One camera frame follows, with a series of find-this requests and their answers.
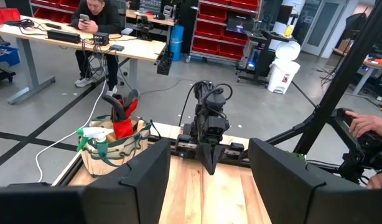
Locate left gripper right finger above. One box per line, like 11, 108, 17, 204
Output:
248, 138, 371, 224

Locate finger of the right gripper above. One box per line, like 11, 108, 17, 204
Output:
203, 142, 214, 175
213, 142, 226, 175

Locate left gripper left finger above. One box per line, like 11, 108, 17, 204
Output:
81, 138, 172, 224

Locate hand trowel wooden handle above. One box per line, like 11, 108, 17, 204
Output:
134, 119, 146, 134

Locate beige green canvas gardening bag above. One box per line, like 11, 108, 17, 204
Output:
76, 113, 154, 179

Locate person's hand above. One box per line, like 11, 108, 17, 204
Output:
345, 111, 382, 139
366, 170, 382, 190

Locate white trash bin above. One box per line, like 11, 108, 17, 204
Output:
266, 40, 302, 95

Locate blue barrel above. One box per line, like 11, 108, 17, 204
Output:
170, 24, 186, 62

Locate black computer cart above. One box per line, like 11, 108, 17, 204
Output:
225, 12, 297, 87

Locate wooden desk grey legs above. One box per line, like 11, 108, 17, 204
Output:
0, 14, 167, 106

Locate metal rack red bins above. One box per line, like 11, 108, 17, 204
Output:
28, 0, 83, 25
187, 0, 261, 62

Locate wooden workbench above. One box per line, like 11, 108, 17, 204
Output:
125, 8, 177, 27

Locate small black hub box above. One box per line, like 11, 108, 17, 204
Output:
93, 31, 111, 47

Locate yellow bottle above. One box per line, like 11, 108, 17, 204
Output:
283, 23, 296, 39

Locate person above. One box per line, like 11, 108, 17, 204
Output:
70, 0, 124, 97

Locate wooden table grey legs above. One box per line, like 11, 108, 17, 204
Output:
332, 46, 382, 96

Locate black power brick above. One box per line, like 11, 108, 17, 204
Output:
47, 29, 82, 45

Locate grey glass door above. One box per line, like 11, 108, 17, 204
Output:
300, 0, 349, 57

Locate blue storage bin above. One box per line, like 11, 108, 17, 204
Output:
0, 44, 21, 68

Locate red box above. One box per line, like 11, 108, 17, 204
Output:
0, 5, 22, 26

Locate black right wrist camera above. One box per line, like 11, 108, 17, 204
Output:
203, 116, 231, 138

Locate white floor cable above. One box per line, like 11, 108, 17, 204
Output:
34, 79, 108, 184

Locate black rig frame post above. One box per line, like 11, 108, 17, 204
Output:
264, 0, 382, 156

